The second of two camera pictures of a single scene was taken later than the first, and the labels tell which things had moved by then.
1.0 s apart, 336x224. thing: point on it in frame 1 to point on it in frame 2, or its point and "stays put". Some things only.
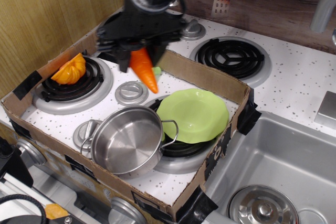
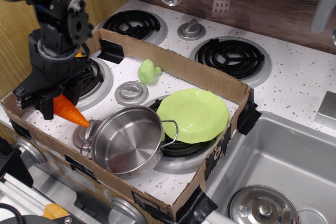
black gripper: x=127 y=29 to x=48 y=76
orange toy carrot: x=140 y=61 to x=65 y=108
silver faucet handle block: x=326 y=116 stays put
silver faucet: x=327 y=1 stays put
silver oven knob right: x=122 y=212 stays put
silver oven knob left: x=33 y=154 stays put
